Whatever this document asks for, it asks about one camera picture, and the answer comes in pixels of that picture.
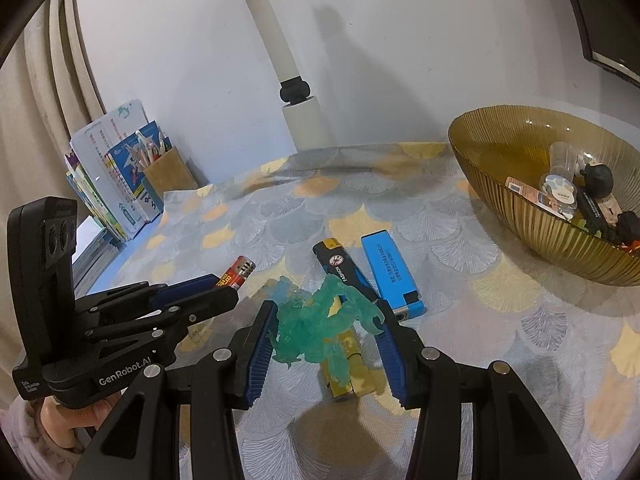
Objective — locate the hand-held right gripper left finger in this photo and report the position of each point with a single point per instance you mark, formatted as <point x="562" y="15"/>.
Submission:
<point x="260" y="355"/>

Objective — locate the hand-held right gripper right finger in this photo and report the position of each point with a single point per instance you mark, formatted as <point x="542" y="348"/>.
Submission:
<point x="390" y="360"/>

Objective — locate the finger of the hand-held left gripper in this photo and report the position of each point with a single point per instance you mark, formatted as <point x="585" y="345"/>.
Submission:
<point x="190" y="285"/>
<point x="210" y="302"/>

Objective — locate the green translucent monster figure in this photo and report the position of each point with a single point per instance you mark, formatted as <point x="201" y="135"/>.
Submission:
<point x="310" y="330"/>

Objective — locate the amber glass bowl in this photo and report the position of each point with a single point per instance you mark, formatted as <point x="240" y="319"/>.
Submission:
<point x="525" y="230"/>

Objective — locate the person's left forearm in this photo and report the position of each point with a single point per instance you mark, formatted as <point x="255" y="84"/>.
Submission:
<point x="30" y="445"/>

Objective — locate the person's left hand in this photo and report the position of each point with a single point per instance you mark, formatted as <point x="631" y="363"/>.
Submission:
<point x="65" y="420"/>

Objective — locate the yellow lighter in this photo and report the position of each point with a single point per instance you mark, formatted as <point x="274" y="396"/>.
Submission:
<point x="360" y="380"/>

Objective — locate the red lighter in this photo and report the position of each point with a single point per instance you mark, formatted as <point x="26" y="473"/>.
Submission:
<point x="237" y="272"/>

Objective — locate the stack of white papers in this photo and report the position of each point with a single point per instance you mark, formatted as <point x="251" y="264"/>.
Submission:
<point x="95" y="247"/>

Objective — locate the blue lighter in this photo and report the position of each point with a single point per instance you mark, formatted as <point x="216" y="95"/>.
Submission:
<point x="387" y="265"/>

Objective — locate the printed tablecloth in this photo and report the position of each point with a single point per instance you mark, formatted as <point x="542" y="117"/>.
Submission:
<point x="450" y="285"/>

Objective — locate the black lighter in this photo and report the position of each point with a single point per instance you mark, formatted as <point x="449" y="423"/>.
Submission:
<point x="340" y="262"/>

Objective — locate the brown pen holder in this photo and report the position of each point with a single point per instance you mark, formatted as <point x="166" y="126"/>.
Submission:
<point x="172" y="175"/>

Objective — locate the row of children's books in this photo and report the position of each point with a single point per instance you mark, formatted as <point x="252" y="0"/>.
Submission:
<point x="115" y="185"/>

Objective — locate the bunch of pencils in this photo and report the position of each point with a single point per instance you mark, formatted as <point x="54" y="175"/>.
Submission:
<point x="150" y="152"/>

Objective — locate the beige curtain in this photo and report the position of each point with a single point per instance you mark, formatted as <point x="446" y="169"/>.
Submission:
<point x="35" y="135"/>

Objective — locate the white desk lamp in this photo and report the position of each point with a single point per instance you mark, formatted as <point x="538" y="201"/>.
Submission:
<point x="305" y="125"/>

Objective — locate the orange card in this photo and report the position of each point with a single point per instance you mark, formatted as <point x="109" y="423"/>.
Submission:
<point x="520" y="186"/>

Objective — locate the round cat-face badge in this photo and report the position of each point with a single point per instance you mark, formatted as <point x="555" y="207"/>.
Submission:
<point x="556" y="187"/>

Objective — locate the clear plastic cup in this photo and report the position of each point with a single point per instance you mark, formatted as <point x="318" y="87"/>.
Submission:
<point x="561" y="157"/>

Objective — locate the round black figurine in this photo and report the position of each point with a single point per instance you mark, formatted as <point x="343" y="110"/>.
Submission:
<point x="597" y="180"/>

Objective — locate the black monitor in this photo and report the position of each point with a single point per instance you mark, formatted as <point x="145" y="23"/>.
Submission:
<point x="615" y="10"/>

